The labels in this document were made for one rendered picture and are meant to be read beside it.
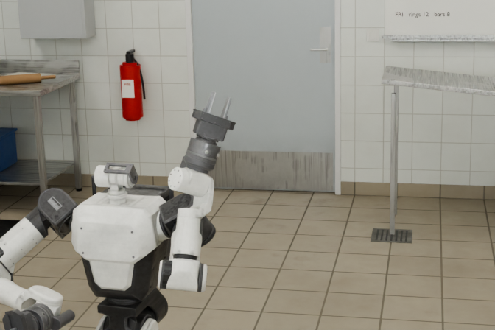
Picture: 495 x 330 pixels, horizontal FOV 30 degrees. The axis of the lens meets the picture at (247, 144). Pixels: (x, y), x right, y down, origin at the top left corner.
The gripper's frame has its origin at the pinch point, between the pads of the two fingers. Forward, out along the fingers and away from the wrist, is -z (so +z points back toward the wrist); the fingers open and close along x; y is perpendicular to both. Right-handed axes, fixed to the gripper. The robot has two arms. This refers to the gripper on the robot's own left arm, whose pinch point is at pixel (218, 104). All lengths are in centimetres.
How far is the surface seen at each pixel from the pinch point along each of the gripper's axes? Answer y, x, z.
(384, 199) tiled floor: 346, -217, 16
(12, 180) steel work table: 401, 27, 85
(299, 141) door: 379, -155, -4
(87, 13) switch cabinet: 416, 13, -43
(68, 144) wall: 454, -7, 52
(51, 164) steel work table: 436, 1, 69
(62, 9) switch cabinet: 418, 30, -40
